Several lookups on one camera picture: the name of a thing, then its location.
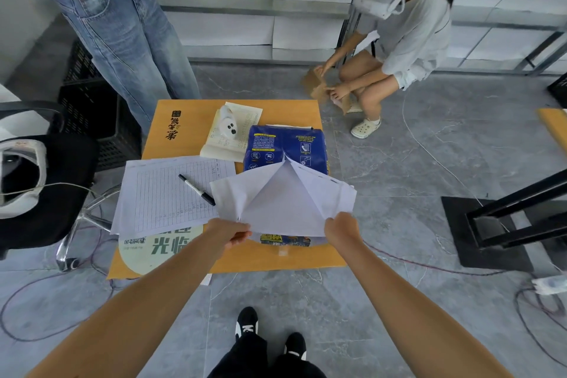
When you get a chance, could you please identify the person's right hand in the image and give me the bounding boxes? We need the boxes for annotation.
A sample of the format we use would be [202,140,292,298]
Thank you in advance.
[324,212,365,253]

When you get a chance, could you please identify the person's left hand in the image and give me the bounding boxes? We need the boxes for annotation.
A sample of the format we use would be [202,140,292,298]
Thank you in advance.
[206,218,253,253]

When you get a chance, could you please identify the white paper sheet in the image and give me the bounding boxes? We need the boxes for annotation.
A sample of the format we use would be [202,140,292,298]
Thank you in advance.
[209,157,358,238]

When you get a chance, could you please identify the person's right forearm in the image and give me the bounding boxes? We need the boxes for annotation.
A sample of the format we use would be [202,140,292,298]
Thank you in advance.
[330,236,515,378]

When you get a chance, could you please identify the person's left forearm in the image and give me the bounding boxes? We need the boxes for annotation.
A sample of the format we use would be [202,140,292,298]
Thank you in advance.
[26,226,231,378]

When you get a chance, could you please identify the black marker pen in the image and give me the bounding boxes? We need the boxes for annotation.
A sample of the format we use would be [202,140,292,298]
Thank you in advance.
[178,174,216,207]

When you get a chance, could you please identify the person's left black shoe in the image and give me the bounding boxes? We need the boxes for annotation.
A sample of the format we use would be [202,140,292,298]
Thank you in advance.
[235,306,259,341]

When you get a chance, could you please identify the person's black shoe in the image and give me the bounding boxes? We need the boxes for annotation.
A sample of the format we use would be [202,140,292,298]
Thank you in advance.
[283,332,307,362]
[235,306,259,341]

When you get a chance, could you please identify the round pale green hand fan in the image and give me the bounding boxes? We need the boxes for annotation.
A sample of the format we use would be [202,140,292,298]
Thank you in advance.
[118,224,205,276]

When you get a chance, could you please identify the printed form sheets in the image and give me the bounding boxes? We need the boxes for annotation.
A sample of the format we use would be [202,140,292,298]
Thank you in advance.
[110,156,237,237]

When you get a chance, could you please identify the blue paper ream package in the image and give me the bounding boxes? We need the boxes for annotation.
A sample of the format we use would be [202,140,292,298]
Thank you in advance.
[243,125,329,247]

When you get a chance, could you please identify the white tape dispenser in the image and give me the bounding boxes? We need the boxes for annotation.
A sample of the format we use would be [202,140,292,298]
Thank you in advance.
[219,105,238,140]

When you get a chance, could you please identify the open paper notebook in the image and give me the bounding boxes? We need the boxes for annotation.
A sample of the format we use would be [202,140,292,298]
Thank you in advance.
[200,102,263,163]

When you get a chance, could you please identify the person's right black shoe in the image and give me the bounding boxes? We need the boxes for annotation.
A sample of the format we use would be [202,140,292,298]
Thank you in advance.
[283,332,307,362]

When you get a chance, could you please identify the person's black trousers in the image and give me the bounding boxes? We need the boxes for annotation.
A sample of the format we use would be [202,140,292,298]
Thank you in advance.
[207,333,328,378]

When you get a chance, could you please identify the brown cardboard box table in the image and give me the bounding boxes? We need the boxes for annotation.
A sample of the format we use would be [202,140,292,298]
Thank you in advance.
[107,100,347,280]

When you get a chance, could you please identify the brown cardboard piece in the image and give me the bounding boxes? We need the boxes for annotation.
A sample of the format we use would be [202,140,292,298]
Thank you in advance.
[302,65,353,115]

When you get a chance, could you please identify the black metal stand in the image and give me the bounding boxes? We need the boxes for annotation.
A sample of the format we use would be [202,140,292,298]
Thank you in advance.
[441,169,567,273]

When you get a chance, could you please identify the black office chair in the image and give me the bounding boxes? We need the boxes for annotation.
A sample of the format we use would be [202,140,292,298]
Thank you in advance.
[0,101,123,272]

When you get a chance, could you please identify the white power strip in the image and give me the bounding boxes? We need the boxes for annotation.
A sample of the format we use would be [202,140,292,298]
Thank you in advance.
[531,275,567,297]

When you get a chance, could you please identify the white headset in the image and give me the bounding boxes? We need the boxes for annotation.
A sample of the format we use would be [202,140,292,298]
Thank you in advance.
[0,139,49,219]

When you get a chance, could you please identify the brown cardboard box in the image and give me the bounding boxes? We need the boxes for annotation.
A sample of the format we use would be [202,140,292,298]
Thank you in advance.
[536,107,567,153]

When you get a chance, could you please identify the metal shelf rack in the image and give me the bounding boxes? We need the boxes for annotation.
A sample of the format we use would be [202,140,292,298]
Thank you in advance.
[153,0,567,77]

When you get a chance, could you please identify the red floor cable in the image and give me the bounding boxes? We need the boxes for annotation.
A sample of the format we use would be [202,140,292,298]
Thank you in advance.
[362,240,508,276]

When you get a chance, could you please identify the white floor cable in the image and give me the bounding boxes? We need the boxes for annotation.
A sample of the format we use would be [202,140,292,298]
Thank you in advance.
[401,92,510,232]

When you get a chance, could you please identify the dark floor cable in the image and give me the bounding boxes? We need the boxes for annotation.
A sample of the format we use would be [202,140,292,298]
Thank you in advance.
[514,287,567,356]

